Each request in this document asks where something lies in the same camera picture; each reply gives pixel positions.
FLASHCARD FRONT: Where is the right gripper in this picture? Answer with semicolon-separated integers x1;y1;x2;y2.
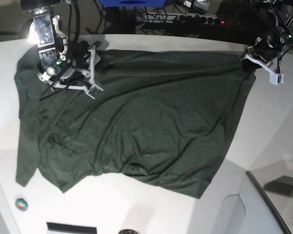
52;40;103;99

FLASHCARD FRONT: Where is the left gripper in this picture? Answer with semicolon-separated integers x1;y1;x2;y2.
240;36;285;85

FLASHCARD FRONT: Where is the dark green t-shirt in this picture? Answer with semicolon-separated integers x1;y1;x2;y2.
14;48;256;198

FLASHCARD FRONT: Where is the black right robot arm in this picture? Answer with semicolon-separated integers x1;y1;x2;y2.
21;0;104;100

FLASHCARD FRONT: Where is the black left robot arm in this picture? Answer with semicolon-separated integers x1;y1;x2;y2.
235;0;293;85

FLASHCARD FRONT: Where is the white power strip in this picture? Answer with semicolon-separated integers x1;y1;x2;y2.
136;12;227;26

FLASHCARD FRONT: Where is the green red emergency button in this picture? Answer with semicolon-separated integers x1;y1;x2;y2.
15;198;28;212

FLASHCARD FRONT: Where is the black round knob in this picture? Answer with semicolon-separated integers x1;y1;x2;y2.
119;229;138;234

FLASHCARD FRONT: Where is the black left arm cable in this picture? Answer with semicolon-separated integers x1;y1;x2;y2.
246;0;293;74

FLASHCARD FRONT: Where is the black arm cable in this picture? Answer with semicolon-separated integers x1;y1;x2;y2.
38;0;81;101
246;0;293;74

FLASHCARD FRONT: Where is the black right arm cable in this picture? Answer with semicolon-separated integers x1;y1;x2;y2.
38;0;81;101

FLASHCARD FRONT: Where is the grey monitor frame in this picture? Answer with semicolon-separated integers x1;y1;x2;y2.
246;171;292;234

